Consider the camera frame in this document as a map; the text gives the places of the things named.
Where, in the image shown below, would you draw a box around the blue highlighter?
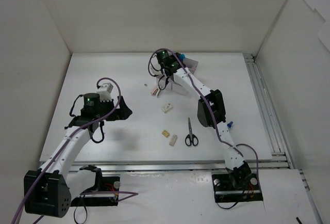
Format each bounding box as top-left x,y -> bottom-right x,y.
176,53 -> 186,62

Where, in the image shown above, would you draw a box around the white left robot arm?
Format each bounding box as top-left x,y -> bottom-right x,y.
24,93 -> 133,218

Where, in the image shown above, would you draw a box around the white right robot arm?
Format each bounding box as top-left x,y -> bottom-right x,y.
152,48 -> 252,189

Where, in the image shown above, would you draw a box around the pink white stapler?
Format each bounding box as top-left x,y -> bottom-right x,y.
151,86 -> 161,97

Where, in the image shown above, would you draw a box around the tan small eraser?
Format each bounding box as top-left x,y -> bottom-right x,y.
162,130 -> 170,137

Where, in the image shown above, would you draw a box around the white divided organizer left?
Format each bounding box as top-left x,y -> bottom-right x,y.
157,75 -> 172,91

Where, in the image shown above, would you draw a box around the white divided organizer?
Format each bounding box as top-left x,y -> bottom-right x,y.
171,58 -> 199,95
157,75 -> 172,91

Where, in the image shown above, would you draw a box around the beige long eraser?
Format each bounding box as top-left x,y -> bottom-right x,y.
169,135 -> 177,146

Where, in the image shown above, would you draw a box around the white divided organizer right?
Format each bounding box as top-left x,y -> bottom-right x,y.
171,58 -> 199,95

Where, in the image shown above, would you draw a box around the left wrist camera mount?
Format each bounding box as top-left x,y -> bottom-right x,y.
96,83 -> 113,102

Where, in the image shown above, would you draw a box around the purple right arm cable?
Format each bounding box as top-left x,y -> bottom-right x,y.
148,48 -> 260,178

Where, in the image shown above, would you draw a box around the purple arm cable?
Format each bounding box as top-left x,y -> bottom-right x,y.
148,48 -> 260,178
10,77 -> 139,224

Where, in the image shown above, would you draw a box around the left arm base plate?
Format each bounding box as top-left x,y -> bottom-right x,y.
71,175 -> 121,207

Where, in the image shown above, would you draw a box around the black handled scissors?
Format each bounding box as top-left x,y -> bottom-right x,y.
185,118 -> 199,147

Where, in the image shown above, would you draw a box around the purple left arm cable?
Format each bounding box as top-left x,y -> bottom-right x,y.
10,77 -> 139,224

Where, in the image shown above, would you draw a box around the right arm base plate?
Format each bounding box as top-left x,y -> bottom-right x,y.
211,173 -> 263,203

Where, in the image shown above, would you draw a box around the aluminium rail frame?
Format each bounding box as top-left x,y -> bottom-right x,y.
38,53 -> 310,191

